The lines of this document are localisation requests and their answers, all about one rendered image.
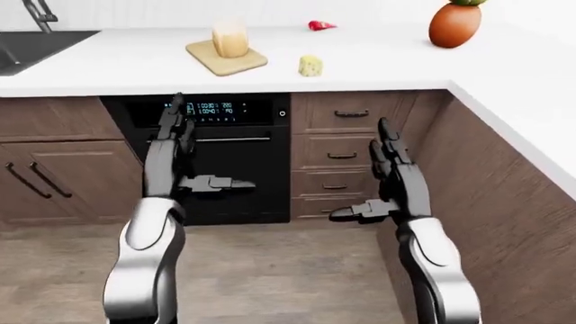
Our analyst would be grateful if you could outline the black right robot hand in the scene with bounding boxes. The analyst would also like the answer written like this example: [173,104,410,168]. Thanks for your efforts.
[328,116,434,226]

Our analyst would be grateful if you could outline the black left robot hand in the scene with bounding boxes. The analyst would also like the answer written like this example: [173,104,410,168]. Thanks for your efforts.
[142,92,257,201]

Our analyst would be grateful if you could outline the bread loaf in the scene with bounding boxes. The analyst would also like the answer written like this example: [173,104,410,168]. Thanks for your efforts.
[211,18,250,59]

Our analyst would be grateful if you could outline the yellow cheese wedge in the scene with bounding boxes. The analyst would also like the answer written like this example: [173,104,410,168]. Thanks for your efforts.
[297,54,325,78]

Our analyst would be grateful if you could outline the black built-in oven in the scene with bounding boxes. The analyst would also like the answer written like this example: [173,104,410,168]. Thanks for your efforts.
[99,92,292,227]

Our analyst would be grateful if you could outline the wooden cabinet double doors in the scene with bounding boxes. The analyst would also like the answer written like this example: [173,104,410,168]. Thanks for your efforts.
[0,139,146,228]

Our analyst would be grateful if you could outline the light wooden cutting board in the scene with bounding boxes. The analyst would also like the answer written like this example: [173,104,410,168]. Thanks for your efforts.
[184,39,269,77]

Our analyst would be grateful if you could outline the brown egg-shaped vase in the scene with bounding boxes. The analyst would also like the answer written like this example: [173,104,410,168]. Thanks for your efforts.
[427,3,483,50]

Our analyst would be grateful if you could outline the dark kitchen sink basin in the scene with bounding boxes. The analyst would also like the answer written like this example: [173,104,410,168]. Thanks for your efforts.
[0,30,102,77]

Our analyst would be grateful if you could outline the grey metal faucet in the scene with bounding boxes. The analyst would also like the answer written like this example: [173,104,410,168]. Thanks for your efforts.
[21,0,59,35]

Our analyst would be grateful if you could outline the wooden drawer with handle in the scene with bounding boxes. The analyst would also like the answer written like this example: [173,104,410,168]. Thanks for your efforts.
[292,197,383,220]
[300,93,419,135]
[301,133,383,169]
[292,170,383,199]

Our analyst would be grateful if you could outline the oven door handle bar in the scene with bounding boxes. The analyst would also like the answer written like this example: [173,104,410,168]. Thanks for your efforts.
[146,135,272,144]

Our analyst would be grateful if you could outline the dark curved cabinet handle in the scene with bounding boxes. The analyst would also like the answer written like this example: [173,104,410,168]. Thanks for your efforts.
[29,161,73,199]
[4,162,52,200]

